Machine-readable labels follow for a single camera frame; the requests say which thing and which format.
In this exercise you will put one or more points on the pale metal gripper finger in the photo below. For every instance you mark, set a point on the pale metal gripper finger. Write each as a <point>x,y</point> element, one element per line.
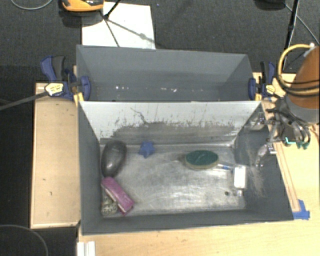
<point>258,121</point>
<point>263,153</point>

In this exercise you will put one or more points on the grey metal bin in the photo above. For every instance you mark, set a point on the grey metal bin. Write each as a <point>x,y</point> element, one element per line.
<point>175,190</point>

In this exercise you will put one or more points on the blue star-shaped toy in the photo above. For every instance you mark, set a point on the blue star-shaped toy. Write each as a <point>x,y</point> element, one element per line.
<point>147,149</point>

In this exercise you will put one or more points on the dark grey computer mouse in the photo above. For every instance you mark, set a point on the dark grey computer mouse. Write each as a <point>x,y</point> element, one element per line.
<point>113,157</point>

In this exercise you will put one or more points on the magenta flat box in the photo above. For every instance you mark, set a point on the magenta flat box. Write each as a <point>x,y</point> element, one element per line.
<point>118,195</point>

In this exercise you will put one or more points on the green spotted white toy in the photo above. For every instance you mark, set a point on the green spotted white toy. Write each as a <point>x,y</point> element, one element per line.
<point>108,208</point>

